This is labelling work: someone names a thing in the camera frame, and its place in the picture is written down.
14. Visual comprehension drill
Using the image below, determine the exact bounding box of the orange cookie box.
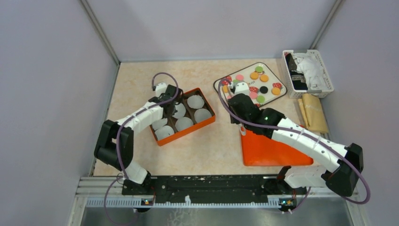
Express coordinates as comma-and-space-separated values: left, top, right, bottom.
150, 88, 216, 146

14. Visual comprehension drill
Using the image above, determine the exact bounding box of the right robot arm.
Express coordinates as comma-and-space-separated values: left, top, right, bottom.
227, 94, 364, 197

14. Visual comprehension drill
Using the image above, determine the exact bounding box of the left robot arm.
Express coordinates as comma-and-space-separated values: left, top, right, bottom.
94, 85, 183, 195

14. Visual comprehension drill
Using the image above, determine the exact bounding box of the black cookie on tray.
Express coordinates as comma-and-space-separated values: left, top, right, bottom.
259, 86, 269, 94

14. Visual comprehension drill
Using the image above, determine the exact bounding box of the strawberry pattern tray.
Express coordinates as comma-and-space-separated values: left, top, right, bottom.
213, 62, 287, 106

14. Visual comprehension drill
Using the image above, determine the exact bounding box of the orange box lid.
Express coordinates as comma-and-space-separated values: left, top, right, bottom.
240, 126, 314, 167

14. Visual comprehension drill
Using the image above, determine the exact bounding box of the green cookie top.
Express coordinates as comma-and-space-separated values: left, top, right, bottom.
255, 66, 263, 73

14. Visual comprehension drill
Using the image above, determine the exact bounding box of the black item in basket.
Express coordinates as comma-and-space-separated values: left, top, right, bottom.
285, 53, 308, 90

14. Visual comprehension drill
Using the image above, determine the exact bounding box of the tan folded cloth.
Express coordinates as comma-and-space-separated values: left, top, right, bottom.
297, 93, 328, 134

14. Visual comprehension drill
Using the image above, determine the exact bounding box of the white plastic basket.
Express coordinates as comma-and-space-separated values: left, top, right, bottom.
280, 49, 334, 98

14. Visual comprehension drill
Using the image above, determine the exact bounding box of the white cloth in basket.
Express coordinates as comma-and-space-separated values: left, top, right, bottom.
293, 53, 327, 90

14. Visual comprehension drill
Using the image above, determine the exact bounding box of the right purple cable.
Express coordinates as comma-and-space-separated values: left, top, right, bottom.
217, 78, 372, 214

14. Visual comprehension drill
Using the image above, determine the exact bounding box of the purple cable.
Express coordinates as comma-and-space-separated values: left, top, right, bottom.
217, 78, 372, 214
103, 72, 180, 226

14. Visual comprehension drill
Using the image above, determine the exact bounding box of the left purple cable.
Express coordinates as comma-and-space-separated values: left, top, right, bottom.
103, 72, 180, 226

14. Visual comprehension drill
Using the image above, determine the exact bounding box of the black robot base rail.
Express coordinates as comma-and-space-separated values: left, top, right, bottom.
122, 174, 306, 204

